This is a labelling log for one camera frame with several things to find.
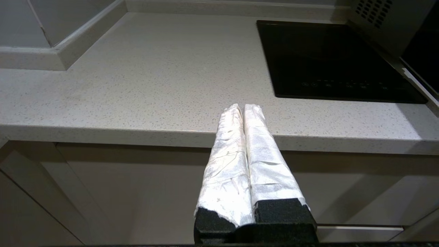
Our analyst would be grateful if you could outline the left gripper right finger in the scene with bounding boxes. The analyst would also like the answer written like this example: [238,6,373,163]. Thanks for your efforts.
[243,104,317,234]

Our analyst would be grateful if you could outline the beige cabinet door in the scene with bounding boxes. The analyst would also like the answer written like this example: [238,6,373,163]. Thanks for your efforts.
[57,141,439,247]

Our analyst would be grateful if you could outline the black glass microwave door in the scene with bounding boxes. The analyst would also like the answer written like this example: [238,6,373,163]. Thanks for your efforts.
[400,14,439,108]

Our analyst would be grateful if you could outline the beige cabinet corner panel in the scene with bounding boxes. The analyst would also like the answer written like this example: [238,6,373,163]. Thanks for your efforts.
[0,140,103,247]

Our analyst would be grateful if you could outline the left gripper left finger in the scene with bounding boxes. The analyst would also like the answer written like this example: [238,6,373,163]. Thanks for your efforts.
[194,104,255,237]

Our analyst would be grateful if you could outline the black induction cooktop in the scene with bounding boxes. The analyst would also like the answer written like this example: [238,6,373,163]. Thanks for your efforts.
[257,20,428,104]

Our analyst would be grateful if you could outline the silver microwave oven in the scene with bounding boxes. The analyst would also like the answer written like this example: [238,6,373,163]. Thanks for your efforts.
[346,0,439,59]

